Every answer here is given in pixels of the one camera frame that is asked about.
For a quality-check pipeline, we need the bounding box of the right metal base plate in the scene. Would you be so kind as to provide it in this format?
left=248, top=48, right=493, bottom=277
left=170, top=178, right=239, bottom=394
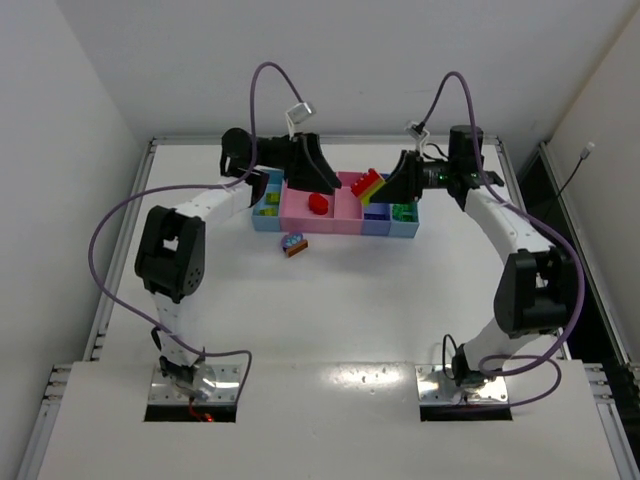
left=415, top=364, right=509, bottom=407

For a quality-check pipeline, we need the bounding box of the white front board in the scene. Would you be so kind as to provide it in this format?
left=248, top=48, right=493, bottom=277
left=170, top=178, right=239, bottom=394
left=39, top=362, right=618, bottom=479

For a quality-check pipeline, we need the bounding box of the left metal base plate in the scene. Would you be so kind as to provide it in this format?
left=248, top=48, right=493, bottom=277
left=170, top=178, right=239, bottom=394
left=147, top=364, right=241, bottom=407

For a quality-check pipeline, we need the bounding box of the periwinkle blue bin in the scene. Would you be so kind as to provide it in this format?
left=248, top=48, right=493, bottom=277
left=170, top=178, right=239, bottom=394
left=362, top=202, right=391, bottom=236

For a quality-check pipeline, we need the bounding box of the red round lego piece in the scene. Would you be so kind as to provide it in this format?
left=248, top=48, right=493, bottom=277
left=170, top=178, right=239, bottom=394
left=308, top=193, right=330, bottom=216

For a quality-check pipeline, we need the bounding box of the multicolour lego block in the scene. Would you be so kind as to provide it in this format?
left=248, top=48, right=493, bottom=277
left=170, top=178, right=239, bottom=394
left=350, top=168, right=386, bottom=207

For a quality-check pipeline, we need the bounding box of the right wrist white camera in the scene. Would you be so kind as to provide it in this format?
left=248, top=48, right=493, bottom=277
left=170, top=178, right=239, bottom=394
left=404, top=121, right=431, bottom=155

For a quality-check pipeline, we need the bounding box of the purple lego brick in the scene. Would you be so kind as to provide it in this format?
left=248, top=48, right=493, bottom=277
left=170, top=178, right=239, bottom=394
left=364, top=212, right=389, bottom=221

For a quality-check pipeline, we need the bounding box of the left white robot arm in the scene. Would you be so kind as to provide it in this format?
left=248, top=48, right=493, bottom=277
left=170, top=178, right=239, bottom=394
left=134, top=128, right=342, bottom=397

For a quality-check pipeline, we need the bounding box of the left light blue bin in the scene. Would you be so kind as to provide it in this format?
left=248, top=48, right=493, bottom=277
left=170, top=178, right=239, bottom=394
left=251, top=169, right=284, bottom=232

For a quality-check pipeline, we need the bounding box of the purple flower lego piece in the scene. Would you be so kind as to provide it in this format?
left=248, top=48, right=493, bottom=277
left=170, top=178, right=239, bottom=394
left=280, top=232, right=304, bottom=251

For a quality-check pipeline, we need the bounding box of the wrist white camera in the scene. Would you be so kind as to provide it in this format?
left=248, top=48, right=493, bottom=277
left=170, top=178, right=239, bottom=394
left=404, top=121, right=431, bottom=155
left=285, top=101, right=316, bottom=137

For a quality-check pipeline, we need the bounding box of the pink divided tray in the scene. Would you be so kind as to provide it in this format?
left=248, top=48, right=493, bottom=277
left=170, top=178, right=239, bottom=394
left=279, top=171, right=364, bottom=235

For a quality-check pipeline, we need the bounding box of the black wall cable with plug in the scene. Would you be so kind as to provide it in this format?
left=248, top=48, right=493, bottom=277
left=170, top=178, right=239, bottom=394
left=547, top=141, right=596, bottom=202

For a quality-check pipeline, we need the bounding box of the metal base plate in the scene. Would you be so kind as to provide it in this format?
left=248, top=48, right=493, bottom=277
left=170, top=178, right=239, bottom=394
left=415, top=364, right=509, bottom=407
left=147, top=364, right=241, bottom=407

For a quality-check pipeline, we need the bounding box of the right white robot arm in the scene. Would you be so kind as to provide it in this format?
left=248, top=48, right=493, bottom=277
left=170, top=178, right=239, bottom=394
left=370, top=122, right=580, bottom=386

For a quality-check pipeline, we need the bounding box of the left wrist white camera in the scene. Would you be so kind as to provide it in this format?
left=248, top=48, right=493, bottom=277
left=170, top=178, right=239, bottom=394
left=285, top=101, right=316, bottom=137

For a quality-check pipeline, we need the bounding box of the right light blue bin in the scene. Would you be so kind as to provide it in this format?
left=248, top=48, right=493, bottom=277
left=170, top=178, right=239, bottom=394
left=389, top=203, right=419, bottom=238

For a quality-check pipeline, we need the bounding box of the light blue bin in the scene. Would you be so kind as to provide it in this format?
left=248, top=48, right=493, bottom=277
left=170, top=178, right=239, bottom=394
left=251, top=169, right=284, bottom=232
left=389, top=203, right=419, bottom=238

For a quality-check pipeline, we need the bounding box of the yellow lego brick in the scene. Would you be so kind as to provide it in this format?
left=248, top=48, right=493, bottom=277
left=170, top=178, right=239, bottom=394
left=265, top=192, right=280, bottom=206

